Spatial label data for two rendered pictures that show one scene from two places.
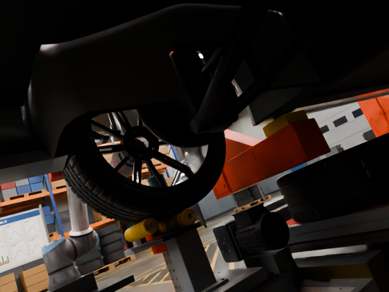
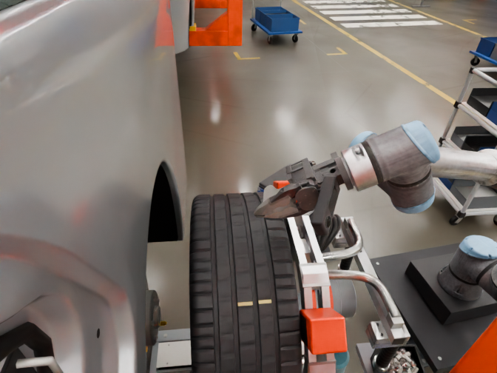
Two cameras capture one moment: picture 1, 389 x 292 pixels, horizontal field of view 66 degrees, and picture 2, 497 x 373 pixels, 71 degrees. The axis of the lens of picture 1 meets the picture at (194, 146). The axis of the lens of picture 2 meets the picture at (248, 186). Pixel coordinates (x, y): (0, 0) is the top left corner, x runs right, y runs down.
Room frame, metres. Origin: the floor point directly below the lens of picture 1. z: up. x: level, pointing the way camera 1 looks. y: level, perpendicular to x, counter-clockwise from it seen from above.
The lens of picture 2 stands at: (1.49, -0.35, 1.78)
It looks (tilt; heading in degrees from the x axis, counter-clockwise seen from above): 38 degrees down; 117
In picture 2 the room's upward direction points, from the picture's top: 2 degrees clockwise
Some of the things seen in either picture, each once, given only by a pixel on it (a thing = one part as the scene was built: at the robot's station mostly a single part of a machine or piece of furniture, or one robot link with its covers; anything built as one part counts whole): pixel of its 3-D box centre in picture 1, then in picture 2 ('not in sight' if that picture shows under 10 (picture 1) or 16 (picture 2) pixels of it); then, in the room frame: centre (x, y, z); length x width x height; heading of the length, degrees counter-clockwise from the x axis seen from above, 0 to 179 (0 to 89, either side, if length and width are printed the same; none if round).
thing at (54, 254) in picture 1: (58, 254); (477, 258); (1.92, 1.06, 0.58); 0.17 x 0.15 x 0.18; 140
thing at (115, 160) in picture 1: (128, 158); (316, 297); (1.39, 0.31, 0.85); 0.21 x 0.14 x 0.14; 35
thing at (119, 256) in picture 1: (100, 251); not in sight; (8.23, 3.39, 0.55); 1.40 x 0.80 x 1.09; 134
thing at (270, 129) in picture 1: (285, 123); not in sight; (1.29, -0.40, 0.70); 0.14 x 0.14 x 0.05; 35
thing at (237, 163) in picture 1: (260, 141); not in sight; (1.43, -0.30, 0.69); 0.52 x 0.17 x 0.35; 35
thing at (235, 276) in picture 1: (191, 265); not in sight; (1.19, 0.18, 0.32); 0.40 x 0.30 x 0.28; 125
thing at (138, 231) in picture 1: (140, 230); not in sight; (1.18, 0.32, 0.51); 0.29 x 0.06 x 0.06; 35
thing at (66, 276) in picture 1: (63, 276); (463, 277); (1.92, 1.06, 0.45); 0.19 x 0.19 x 0.10
